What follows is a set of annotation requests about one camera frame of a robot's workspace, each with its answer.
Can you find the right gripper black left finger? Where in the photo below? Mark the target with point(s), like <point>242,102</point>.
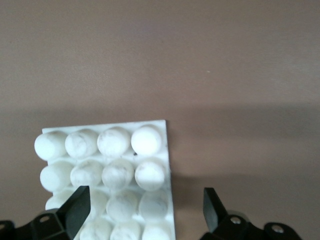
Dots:
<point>72,215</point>

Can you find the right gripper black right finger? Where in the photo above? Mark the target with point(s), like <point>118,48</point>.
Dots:
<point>215,215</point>

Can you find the white studded base plate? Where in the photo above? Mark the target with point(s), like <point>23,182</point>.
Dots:
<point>117,150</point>

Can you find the brown table cover sheet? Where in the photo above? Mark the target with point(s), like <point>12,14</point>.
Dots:
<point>160,62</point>

